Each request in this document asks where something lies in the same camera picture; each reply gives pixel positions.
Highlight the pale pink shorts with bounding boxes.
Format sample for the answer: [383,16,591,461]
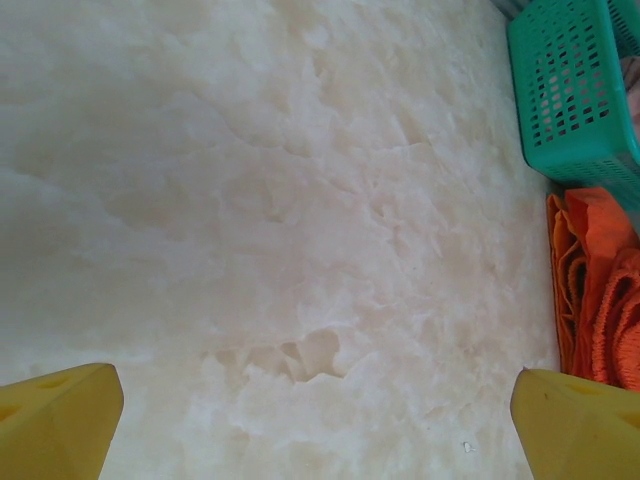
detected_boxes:
[537,55,640,144]

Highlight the bright orange shorts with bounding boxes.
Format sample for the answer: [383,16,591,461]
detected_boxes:
[544,192,589,377]

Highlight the red-orange shorts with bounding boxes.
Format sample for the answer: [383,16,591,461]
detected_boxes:
[563,186,640,394]

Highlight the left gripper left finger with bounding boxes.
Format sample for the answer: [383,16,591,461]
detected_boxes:
[0,363,126,480]

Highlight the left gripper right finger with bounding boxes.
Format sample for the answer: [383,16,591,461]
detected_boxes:
[514,368,640,480]

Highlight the teal plastic basket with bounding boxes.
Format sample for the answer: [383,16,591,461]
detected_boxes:
[506,0,640,214]

